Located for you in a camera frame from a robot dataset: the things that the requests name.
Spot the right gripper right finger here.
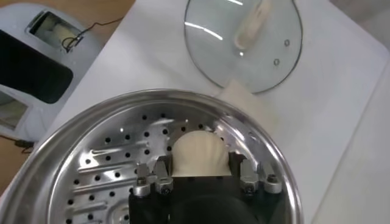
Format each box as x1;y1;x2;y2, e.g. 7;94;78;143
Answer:
228;151;283;195

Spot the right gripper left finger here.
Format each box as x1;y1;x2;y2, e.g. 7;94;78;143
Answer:
132;155;175;198

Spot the white steamed baozi bun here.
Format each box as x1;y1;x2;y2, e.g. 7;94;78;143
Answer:
170;130;232;177

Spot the glass lid with cream handle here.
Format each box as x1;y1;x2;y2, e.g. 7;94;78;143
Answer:
183;0;304;94

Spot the stainless steel steamer basket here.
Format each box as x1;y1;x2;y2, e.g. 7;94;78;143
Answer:
0;80;305;224

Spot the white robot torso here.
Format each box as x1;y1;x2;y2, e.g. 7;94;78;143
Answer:
0;2;103;144

